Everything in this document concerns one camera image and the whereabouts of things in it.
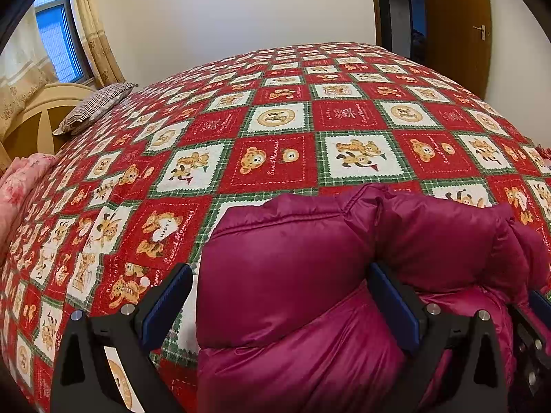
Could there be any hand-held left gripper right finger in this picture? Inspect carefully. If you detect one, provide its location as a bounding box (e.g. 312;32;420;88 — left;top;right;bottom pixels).
368;262;511;413

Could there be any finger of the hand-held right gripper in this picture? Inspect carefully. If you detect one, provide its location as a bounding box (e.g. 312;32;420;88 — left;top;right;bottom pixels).
510;290;551;401

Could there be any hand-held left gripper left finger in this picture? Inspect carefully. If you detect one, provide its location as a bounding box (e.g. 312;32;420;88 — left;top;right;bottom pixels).
51;263;194;413

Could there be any magenta down jacket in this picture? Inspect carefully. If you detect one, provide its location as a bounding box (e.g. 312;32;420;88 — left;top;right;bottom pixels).
196;183;551;413

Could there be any red bear-print blanket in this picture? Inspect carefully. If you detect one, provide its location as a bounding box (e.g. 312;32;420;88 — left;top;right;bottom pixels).
0;42;551;413

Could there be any pink floral quilt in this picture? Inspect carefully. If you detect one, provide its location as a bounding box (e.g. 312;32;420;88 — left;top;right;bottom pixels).
0;152;59;263

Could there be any striped pillow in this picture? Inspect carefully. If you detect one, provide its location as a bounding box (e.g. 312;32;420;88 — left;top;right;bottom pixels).
52;82;139;135

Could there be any cream wooden headboard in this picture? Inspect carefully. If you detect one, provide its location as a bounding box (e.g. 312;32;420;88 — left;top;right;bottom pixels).
0;83;97;168

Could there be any brown wooden door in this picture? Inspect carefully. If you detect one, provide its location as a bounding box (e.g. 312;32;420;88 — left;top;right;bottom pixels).
424;0;492;99

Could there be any beige patterned curtain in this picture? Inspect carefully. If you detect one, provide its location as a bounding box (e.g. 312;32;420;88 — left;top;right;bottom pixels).
73;0;125;89

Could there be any white sheer curtain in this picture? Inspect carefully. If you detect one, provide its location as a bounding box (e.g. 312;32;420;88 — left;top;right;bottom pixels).
0;13;59;121

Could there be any window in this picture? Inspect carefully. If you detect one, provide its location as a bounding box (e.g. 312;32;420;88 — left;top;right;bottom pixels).
33;0;93;84

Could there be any wooden door frame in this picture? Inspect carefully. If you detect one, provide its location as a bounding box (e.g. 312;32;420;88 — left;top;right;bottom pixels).
369;0;392;48

